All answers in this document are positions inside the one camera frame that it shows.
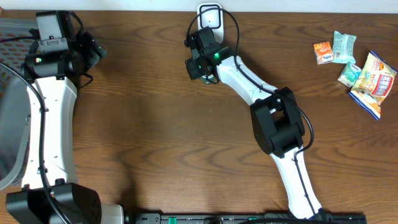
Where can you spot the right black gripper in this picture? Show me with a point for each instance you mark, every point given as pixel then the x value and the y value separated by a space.
pixel 193 73

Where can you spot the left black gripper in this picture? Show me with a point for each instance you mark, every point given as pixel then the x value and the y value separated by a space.
pixel 92 55

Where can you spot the orange tissue pack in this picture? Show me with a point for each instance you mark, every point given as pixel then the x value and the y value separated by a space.
pixel 323 53

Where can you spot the light green wipes packet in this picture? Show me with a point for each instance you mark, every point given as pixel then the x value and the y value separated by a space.
pixel 343 48

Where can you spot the teal tissue pack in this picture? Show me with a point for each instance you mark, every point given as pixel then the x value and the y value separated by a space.
pixel 349 75

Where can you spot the yellow snack chip bag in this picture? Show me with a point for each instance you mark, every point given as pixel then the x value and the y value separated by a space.
pixel 373 84

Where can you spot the dark green round-label packet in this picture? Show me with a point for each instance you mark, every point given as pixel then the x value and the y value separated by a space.
pixel 208 79

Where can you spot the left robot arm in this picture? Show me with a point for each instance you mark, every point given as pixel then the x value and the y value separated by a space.
pixel 50 190

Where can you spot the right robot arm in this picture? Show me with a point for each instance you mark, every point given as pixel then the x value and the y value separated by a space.
pixel 277 122

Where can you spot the grey plastic mesh basket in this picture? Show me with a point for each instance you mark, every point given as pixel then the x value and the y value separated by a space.
pixel 15 104

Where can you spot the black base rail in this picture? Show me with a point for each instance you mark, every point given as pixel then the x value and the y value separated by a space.
pixel 156 218

